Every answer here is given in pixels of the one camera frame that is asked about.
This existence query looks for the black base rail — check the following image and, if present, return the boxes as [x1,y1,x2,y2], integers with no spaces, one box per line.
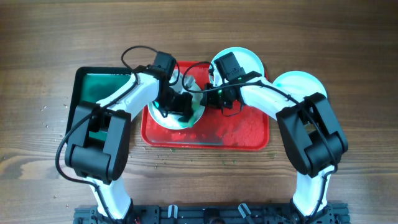
[73,203,351,224]

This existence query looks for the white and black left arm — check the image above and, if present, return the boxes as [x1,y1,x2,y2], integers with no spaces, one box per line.
[56,65,194,223]

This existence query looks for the white plate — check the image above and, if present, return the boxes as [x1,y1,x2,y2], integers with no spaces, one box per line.
[208,47,267,86]
[148,69,205,130]

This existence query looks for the black tub of green water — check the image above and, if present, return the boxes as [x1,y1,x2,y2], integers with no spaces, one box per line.
[65,67,130,134]

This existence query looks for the red plastic tray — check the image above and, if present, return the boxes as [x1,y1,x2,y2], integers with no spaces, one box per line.
[141,60,270,152]

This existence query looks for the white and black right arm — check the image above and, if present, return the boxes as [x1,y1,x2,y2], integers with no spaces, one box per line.
[204,71,348,223]

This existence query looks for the green and yellow sponge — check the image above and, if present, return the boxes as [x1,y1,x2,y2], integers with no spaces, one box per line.
[177,115,197,129]

